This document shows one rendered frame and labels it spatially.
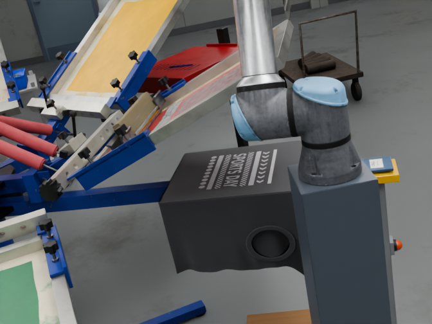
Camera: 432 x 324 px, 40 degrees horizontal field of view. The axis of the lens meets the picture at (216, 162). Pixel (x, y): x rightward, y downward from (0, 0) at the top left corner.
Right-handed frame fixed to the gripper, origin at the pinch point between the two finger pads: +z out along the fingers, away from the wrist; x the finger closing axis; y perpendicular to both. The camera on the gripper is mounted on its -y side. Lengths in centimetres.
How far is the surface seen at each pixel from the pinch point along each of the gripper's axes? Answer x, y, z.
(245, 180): -43, 11, 42
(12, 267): -107, 58, 22
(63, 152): -100, 10, 6
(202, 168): -62, -4, 37
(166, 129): -52, 30, 9
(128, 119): -71, 11, 5
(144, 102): -71, -9, 5
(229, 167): -51, -2, 40
